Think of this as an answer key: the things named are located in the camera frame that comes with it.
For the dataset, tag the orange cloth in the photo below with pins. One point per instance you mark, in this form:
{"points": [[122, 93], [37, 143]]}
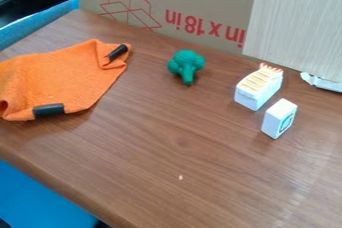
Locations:
{"points": [[58, 75]]}

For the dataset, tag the green toy broccoli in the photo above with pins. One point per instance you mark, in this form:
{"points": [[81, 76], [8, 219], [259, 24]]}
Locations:
{"points": [[186, 63]]}

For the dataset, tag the white and orange toy block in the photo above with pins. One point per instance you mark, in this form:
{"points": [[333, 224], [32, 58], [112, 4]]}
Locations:
{"points": [[258, 87]]}

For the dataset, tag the cardboard box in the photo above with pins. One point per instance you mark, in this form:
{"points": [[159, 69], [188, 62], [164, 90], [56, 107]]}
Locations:
{"points": [[187, 2]]}

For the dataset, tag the white block with green mark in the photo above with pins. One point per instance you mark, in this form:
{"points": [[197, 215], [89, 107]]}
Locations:
{"points": [[278, 117]]}

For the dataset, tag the light wooden board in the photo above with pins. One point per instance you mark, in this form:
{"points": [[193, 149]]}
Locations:
{"points": [[298, 22]]}

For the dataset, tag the crumpled white paper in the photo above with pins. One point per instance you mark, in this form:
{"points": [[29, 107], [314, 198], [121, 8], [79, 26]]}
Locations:
{"points": [[321, 82]]}

